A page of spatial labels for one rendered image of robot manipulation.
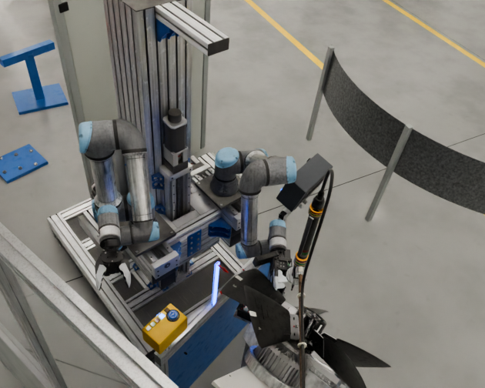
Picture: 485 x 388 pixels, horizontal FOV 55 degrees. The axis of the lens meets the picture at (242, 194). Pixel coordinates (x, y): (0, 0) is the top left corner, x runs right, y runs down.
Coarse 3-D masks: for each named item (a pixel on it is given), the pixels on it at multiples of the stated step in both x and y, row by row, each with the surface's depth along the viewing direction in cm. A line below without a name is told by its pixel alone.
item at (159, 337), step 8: (168, 312) 189; (152, 320) 186; (160, 320) 186; (168, 320) 187; (176, 320) 187; (184, 320) 188; (144, 328) 184; (152, 328) 184; (160, 328) 184; (168, 328) 184; (176, 328) 185; (184, 328) 192; (144, 336) 186; (152, 336) 181; (160, 336) 182; (168, 336) 182; (176, 336) 190; (152, 344) 184; (160, 344) 180; (168, 344) 187; (160, 352) 184
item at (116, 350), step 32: (0, 224) 92; (0, 256) 90; (32, 256) 87; (0, 288) 112; (32, 288) 86; (64, 288) 83; (64, 320) 83; (96, 320) 80; (96, 352) 79; (128, 352) 76; (160, 384) 73
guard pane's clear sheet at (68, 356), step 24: (0, 264) 104; (24, 288) 101; (0, 312) 154; (24, 312) 120; (48, 312) 98; (24, 336) 148; (48, 336) 115; (72, 336) 95; (48, 360) 140; (72, 360) 111; (96, 360) 92; (72, 384) 134; (96, 384) 108; (120, 384) 90
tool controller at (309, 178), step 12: (300, 168) 229; (312, 168) 231; (324, 168) 234; (300, 180) 225; (312, 180) 227; (288, 192) 230; (300, 192) 224; (312, 192) 244; (288, 204) 235; (300, 204) 235
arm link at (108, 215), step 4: (100, 208) 173; (104, 208) 172; (108, 208) 172; (112, 208) 173; (116, 208) 176; (100, 212) 171; (104, 212) 170; (108, 212) 171; (112, 212) 171; (116, 212) 173; (100, 216) 170; (104, 216) 169; (108, 216) 169; (112, 216) 170; (116, 216) 172; (100, 220) 169; (104, 220) 168; (108, 220) 168; (112, 220) 169; (116, 220) 170; (100, 224) 168; (104, 224) 167; (108, 224) 167; (112, 224) 168; (116, 224) 169; (100, 228) 167
